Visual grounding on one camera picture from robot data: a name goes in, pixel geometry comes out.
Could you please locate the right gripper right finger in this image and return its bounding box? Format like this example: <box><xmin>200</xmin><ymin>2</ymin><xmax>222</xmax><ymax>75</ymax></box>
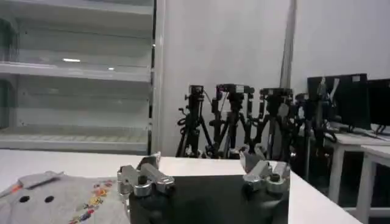
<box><xmin>238</xmin><ymin>147</ymin><xmax>291</xmax><ymax>194</ymax></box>

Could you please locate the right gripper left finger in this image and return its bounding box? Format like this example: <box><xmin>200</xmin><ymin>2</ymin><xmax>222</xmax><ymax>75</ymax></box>
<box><xmin>116</xmin><ymin>152</ymin><xmax>176</xmax><ymax>198</ymax></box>

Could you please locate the grey shirt with colourful print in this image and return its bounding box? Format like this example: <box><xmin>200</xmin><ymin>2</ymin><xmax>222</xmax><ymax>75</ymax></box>
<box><xmin>0</xmin><ymin>170</ymin><xmax>130</xmax><ymax>224</ymax></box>

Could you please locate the white desk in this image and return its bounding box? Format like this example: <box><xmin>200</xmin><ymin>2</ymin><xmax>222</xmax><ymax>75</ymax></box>
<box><xmin>355</xmin><ymin>144</ymin><xmax>390</xmax><ymax>224</ymax></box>
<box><xmin>304</xmin><ymin>121</ymin><xmax>390</xmax><ymax>209</ymax></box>

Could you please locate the black computer monitor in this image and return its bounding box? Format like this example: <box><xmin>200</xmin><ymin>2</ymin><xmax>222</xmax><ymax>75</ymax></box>
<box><xmin>306</xmin><ymin>72</ymin><xmax>372</xmax><ymax>133</ymax></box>
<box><xmin>366</xmin><ymin>77</ymin><xmax>390</xmax><ymax>135</ymax></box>

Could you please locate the empty open display cabinet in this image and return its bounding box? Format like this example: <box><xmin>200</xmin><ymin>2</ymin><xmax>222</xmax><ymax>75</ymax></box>
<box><xmin>0</xmin><ymin>0</ymin><xmax>165</xmax><ymax>155</ymax></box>

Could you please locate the grey wall pipe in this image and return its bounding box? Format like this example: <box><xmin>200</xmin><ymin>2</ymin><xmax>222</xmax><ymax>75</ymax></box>
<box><xmin>278</xmin><ymin>0</ymin><xmax>299</xmax><ymax>89</ymax></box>

